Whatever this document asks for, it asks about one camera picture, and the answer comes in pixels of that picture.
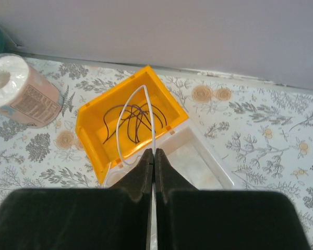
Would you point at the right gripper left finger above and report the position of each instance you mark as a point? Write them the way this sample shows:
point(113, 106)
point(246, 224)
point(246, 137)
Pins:
point(118, 217)

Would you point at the white toilet paper roll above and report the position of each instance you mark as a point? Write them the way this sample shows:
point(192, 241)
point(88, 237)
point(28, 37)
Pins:
point(26, 96)

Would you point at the floral table mat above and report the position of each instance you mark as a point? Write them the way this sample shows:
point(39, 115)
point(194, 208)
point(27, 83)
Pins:
point(263, 133)

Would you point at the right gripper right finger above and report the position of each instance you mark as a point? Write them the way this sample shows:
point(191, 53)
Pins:
point(189, 218)

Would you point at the yellow plastic bin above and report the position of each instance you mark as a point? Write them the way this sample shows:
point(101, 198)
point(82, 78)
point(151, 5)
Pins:
point(120, 123)

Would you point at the white plastic bin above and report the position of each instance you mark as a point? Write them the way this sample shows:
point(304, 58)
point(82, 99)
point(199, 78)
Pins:
point(192, 156)

